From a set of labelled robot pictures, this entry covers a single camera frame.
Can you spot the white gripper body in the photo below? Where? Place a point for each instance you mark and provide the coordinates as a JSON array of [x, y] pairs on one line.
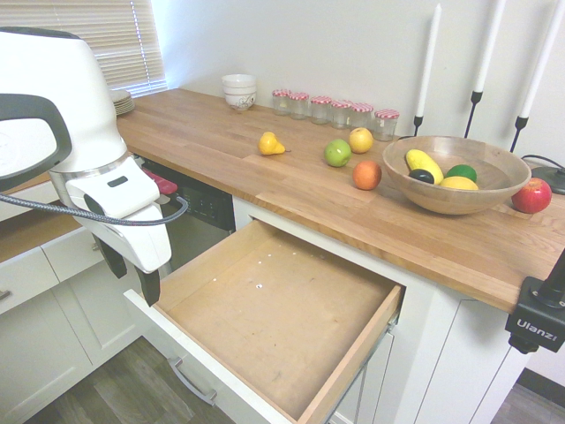
[[132, 229]]

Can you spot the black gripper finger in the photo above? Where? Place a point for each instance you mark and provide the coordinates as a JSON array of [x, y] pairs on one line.
[[151, 287], [115, 262]]

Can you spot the large white wooden drawer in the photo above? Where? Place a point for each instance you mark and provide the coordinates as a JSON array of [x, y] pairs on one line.
[[273, 309]]

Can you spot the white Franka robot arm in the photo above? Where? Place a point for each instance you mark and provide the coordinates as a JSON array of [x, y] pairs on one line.
[[75, 110]]

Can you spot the stainless steel dishwasher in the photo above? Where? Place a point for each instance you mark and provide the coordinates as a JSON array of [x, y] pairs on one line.
[[207, 229]]

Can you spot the white corner cabinet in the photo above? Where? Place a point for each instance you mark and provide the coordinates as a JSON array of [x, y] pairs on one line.
[[35, 353]]

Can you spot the stack of grey plates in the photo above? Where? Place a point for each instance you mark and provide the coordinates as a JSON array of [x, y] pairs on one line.
[[123, 103]]

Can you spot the yellow pear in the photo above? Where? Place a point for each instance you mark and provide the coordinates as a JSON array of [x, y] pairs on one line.
[[270, 145]]

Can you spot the white bowl with pattern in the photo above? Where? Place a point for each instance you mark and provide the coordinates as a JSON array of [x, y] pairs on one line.
[[239, 100]]

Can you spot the plain white bowl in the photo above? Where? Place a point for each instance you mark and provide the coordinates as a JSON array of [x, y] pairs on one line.
[[238, 81]]

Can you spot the white window blinds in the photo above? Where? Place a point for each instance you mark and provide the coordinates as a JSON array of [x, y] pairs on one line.
[[123, 44]]

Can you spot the glass jar red checked lid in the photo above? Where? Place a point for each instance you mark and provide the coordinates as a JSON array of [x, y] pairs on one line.
[[362, 114], [281, 103], [321, 111], [341, 115], [299, 107], [386, 126]]

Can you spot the green apple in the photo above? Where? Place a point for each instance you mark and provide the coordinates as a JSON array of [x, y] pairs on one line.
[[337, 153]]

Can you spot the orange fruit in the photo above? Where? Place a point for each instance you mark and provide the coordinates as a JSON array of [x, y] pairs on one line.
[[367, 175]]

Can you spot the yellow apple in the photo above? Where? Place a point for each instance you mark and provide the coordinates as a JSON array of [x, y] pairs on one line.
[[361, 140]]

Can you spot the black avocado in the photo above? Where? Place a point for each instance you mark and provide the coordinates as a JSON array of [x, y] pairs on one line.
[[421, 176]]

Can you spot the yellow banana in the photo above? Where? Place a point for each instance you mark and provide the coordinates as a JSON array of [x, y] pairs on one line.
[[424, 163]]

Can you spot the black candle holder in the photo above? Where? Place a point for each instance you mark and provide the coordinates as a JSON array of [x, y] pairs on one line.
[[476, 99], [522, 123], [417, 123]]

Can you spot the large wooden bowl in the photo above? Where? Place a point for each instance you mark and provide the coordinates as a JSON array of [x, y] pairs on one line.
[[454, 203]]

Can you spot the yellow lemon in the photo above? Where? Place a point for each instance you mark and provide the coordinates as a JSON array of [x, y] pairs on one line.
[[459, 183]]

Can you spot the green lime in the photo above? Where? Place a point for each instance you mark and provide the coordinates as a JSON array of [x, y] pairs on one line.
[[461, 172]]

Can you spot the tall white candle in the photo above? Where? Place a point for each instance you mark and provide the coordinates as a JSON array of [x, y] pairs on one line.
[[429, 62], [539, 66], [489, 48]]

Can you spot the red apple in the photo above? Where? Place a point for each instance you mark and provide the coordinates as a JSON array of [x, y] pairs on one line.
[[532, 196]]

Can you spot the black stand pole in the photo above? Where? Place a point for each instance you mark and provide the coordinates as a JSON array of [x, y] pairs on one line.
[[557, 278]]

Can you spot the black round stand base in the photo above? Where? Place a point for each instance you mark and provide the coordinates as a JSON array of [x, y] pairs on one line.
[[554, 181]]

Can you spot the black Ulanzi camera clamp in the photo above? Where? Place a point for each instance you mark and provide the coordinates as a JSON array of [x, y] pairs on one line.
[[534, 327]]

